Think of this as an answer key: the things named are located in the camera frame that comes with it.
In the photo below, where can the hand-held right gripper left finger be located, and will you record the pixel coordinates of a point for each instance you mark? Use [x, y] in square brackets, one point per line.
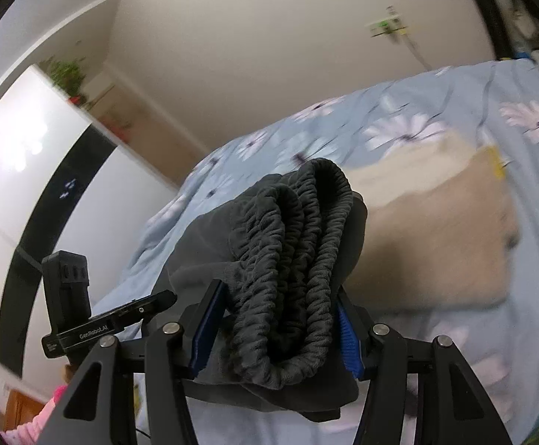
[207, 330]

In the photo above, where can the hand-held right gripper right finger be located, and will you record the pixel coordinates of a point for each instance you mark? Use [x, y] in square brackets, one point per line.
[349, 342]

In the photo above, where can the dark grey pants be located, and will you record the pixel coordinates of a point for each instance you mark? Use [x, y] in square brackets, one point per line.
[276, 278]

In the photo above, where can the person's left forearm pink sleeve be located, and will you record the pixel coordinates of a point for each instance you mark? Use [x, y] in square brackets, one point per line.
[33, 426]

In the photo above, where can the white wardrobe with black stripe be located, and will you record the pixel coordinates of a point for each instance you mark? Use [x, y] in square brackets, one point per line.
[33, 185]

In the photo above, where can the beige folded garment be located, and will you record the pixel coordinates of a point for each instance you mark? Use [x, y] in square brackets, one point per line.
[429, 236]

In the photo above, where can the green potted plant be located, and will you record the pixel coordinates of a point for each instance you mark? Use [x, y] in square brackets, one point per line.
[69, 76]

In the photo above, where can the blue floral bed sheet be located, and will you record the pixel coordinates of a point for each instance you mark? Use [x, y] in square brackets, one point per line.
[459, 111]

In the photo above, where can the wall power socket with plugs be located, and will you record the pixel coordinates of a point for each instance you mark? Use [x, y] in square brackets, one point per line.
[387, 25]

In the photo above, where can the black headboard post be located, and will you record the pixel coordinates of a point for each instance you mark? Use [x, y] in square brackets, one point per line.
[487, 11]

